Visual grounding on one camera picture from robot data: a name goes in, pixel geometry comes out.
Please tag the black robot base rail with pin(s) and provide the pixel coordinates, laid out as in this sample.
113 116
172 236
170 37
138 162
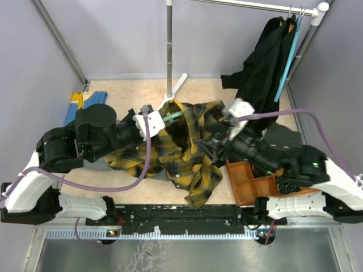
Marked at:
181 219

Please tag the black hanging garments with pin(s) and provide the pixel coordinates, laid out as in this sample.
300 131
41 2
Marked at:
258 82

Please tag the orange wooden compartment tray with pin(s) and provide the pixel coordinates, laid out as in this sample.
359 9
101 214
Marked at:
247 186

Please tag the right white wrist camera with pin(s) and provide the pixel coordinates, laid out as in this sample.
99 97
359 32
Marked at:
237 109

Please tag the folded blue shirt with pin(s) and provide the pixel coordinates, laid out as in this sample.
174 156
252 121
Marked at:
80 100

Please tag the white rack foot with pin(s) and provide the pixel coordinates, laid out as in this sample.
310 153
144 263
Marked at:
172 89

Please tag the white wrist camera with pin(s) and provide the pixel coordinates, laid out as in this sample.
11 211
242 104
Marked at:
237 109
155 123

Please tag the metal clothes rack pole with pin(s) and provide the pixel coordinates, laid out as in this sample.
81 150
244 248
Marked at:
169 5

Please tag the grey button-up shirt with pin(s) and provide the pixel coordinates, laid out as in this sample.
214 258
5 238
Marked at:
102 165

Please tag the horizontal metal clothes rail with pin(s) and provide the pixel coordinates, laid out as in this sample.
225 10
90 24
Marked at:
314 12

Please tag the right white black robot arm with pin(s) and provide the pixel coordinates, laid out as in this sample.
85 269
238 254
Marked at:
336 195

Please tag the yellow black plaid shirt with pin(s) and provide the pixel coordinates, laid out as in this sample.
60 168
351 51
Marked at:
174 150

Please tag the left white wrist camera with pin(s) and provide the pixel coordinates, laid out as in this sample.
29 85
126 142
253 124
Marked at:
155 123

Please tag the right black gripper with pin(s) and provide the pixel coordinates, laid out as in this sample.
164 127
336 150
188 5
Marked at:
214 145

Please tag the rolled dark blue tie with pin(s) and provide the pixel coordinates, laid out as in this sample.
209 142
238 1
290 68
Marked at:
284 188

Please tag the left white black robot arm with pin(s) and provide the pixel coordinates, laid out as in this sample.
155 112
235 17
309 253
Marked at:
94 134

